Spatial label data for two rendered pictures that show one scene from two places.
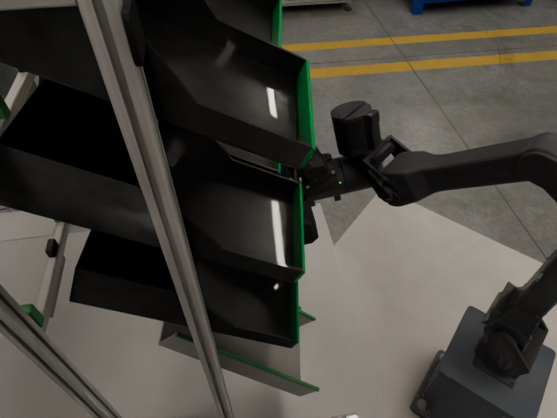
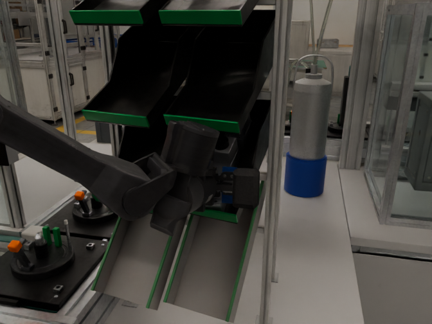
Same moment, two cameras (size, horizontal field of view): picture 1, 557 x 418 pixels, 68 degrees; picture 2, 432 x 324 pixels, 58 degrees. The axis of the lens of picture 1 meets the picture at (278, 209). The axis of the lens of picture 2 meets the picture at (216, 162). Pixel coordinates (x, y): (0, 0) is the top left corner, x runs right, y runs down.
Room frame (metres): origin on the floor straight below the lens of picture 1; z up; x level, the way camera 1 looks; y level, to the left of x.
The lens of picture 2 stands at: (0.70, -0.55, 1.53)
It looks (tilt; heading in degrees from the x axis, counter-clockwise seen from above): 21 degrees down; 112
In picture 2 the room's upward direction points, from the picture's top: straight up
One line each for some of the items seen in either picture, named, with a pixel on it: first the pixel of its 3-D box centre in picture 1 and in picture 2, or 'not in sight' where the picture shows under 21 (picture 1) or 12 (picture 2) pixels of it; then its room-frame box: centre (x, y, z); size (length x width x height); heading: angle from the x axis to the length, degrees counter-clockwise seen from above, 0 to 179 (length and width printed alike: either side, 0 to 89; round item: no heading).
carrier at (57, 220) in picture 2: not in sight; (96, 199); (-0.02, 0.27, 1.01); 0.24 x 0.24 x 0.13; 9
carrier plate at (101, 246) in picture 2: not in sight; (44, 265); (0.03, 0.02, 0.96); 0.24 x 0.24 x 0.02; 9
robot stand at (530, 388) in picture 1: (476, 382); not in sight; (0.27, -0.36, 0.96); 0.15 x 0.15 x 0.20; 53
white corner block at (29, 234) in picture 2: not in sight; (34, 236); (-0.09, 0.10, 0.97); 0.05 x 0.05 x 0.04; 9
